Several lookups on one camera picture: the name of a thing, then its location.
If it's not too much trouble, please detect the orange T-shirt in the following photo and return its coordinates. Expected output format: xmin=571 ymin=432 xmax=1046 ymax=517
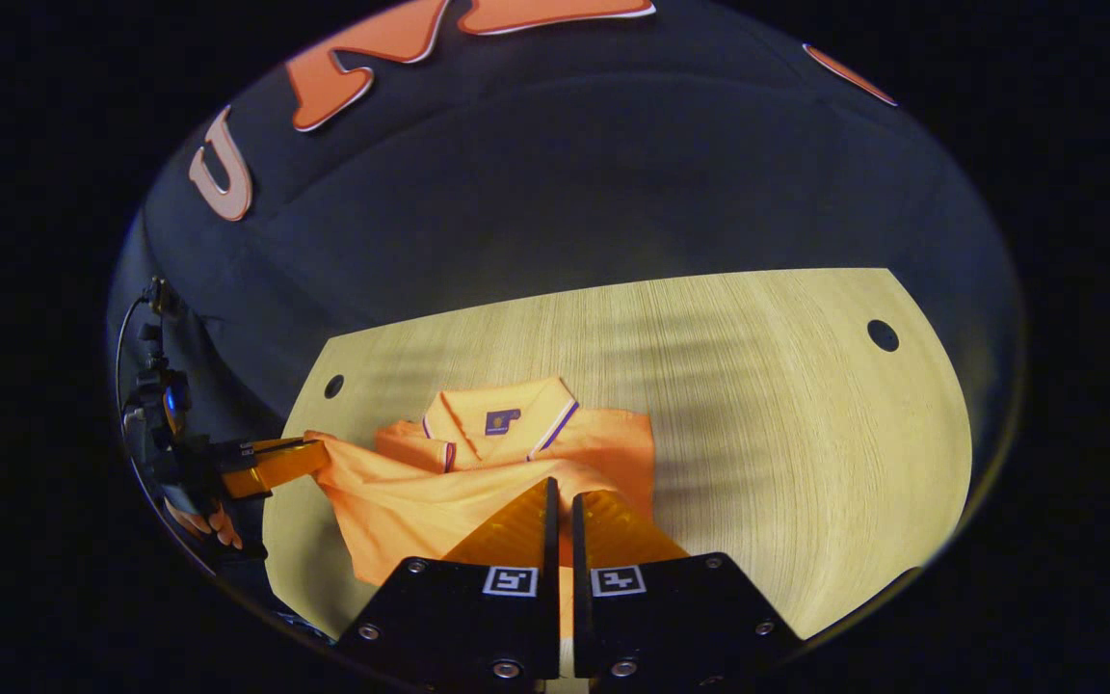
xmin=304 ymin=376 xmax=657 ymax=694

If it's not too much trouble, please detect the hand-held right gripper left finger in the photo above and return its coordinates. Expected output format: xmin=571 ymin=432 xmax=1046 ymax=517
xmin=333 ymin=476 xmax=561 ymax=694

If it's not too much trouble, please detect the black backdrop cloth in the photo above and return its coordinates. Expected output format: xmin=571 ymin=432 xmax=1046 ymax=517
xmin=107 ymin=0 xmax=1028 ymax=464

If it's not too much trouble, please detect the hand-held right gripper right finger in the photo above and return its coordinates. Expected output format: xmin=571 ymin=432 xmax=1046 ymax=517
xmin=569 ymin=490 xmax=805 ymax=694

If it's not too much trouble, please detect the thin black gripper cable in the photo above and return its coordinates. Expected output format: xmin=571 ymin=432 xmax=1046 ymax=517
xmin=115 ymin=294 xmax=153 ymax=425

